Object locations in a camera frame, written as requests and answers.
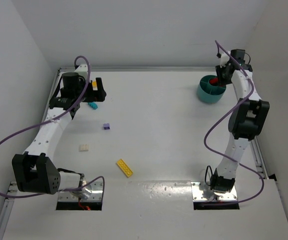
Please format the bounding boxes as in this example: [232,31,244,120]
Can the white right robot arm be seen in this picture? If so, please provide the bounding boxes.
[210,49,270,193]

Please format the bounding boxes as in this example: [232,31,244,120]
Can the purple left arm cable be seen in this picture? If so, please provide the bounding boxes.
[0,55,105,199]

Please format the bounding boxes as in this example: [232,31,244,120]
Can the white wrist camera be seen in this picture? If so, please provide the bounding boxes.
[219,53,230,68]
[74,64,88,79]

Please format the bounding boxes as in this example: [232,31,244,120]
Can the red lego brick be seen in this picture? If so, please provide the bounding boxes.
[209,77,219,86]

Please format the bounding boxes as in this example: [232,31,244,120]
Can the purple lego brick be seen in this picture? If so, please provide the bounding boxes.
[103,123,110,130]

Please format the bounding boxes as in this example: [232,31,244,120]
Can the yellow lego brick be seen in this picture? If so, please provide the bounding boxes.
[91,80,97,91]

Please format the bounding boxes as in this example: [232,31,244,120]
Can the long yellow lego plate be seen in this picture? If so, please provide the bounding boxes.
[116,159,133,178]

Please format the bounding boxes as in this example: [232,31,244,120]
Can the white lego brick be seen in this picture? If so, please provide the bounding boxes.
[79,144,89,152]

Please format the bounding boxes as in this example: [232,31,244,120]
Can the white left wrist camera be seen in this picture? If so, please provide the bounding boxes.
[74,64,88,79]

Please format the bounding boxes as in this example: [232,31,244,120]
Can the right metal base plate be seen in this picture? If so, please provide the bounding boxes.
[191,181,238,203]

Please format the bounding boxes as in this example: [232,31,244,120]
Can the black cable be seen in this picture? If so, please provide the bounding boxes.
[205,165,216,187]

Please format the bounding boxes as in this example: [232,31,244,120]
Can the metal base plate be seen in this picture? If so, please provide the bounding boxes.
[191,181,238,203]
[57,181,103,203]

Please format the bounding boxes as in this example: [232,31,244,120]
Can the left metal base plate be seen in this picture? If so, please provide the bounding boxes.
[57,181,103,203]

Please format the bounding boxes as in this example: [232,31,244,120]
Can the teal round divided container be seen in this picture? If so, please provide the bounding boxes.
[197,75,226,104]

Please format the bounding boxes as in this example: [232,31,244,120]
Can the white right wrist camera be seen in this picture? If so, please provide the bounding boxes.
[219,53,230,68]

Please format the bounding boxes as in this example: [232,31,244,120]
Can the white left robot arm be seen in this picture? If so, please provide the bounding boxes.
[12,72,106,195]

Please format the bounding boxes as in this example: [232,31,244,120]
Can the teal lego brick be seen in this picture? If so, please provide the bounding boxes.
[88,102,98,110]

